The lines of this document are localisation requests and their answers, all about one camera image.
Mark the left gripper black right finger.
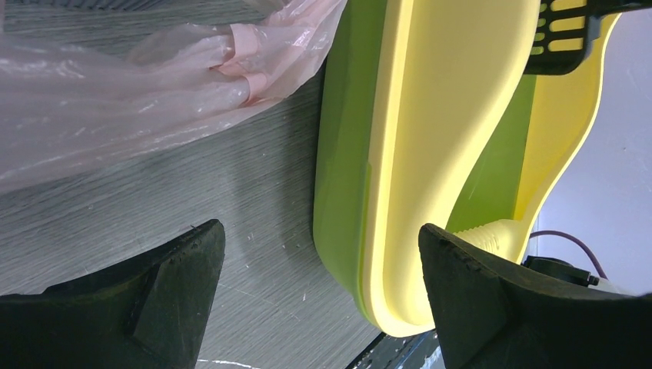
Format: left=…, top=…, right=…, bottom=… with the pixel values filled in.
left=418, top=224, right=651, bottom=368

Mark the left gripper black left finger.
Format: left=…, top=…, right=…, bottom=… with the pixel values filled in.
left=1, top=219, right=225, bottom=368

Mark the yellow litter box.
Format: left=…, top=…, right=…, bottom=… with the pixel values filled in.
left=313, top=1, right=618, bottom=337

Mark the black litter scoop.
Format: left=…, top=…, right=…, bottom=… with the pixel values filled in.
left=524, top=0, right=651, bottom=75

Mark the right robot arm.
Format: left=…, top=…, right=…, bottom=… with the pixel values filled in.
left=521, top=255, right=634, bottom=296

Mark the trash bin with pink bag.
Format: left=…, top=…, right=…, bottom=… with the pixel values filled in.
left=1, top=1, right=346, bottom=192

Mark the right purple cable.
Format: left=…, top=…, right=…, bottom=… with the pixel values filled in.
left=528, top=230, right=608, bottom=280

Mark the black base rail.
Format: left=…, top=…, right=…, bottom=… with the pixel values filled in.
left=345, top=330, right=445, bottom=369

